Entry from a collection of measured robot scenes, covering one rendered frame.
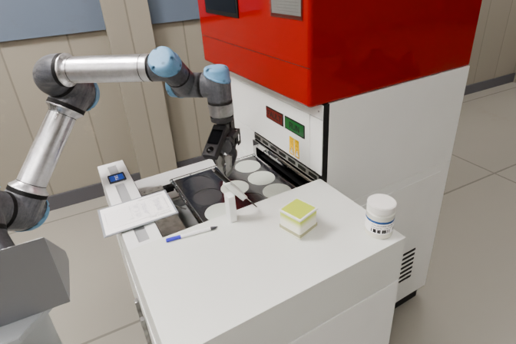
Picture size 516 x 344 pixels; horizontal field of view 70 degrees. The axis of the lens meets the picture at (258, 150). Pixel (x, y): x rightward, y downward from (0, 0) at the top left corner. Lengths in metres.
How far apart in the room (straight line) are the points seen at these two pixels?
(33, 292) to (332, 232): 0.78
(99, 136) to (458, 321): 2.59
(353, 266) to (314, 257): 0.09
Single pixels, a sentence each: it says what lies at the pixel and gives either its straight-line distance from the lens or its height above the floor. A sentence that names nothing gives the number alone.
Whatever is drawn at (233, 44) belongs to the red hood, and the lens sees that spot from 1.45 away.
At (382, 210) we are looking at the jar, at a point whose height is 1.06.
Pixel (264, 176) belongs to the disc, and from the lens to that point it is 1.37.
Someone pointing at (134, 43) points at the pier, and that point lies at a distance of 2.82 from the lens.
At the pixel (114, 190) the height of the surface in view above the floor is 0.96.
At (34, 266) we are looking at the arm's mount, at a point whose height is 0.97.
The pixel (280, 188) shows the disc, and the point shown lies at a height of 0.90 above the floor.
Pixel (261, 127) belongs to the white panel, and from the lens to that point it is 1.49.
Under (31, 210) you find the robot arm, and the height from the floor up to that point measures 0.98.
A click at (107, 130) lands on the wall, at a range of 3.04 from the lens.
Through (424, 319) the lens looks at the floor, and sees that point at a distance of 2.15.
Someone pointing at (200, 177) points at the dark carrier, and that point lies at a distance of 1.41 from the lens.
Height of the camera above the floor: 1.60
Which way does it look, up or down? 27 degrees down
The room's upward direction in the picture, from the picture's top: 4 degrees counter-clockwise
